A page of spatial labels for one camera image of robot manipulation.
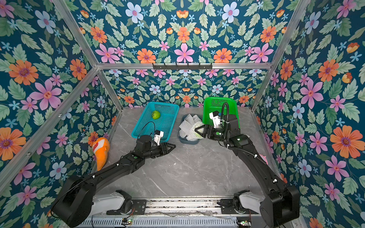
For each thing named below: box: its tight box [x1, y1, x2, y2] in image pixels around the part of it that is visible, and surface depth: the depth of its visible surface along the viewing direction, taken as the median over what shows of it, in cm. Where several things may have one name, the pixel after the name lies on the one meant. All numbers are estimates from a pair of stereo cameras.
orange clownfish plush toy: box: [92, 136, 111, 172], surface depth 90 cm
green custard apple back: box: [152, 110, 161, 120], surface depth 110 cm
